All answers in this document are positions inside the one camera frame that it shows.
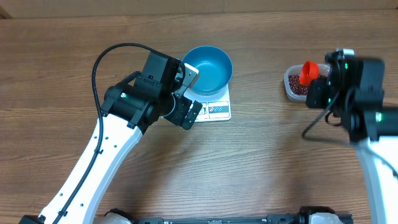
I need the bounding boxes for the red measuring scoop blue handle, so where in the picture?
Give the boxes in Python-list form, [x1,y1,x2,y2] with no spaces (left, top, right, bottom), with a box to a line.
[299,61,319,86]

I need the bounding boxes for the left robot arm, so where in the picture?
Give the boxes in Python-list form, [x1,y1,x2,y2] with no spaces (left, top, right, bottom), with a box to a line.
[20,52,202,223]

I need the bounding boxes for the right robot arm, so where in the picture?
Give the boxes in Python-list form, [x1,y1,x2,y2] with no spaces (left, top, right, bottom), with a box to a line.
[306,56,397,223]

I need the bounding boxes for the white digital kitchen scale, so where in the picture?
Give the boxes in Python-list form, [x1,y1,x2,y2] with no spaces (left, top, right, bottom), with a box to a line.
[184,86,231,123]

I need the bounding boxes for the blue metal bowl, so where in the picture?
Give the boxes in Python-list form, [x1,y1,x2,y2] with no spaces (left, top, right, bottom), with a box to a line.
[183,45,233,95]

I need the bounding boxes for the clear plastic container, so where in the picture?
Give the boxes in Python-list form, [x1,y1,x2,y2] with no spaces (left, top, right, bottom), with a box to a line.
[284,63,330,102]

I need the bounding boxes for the red azuki beans in container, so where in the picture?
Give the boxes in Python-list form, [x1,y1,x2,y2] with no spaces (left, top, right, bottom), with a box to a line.
[288,74,318,96]

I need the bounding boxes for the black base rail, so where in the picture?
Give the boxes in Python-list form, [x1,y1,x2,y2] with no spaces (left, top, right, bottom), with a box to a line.
[94,206,354,224]

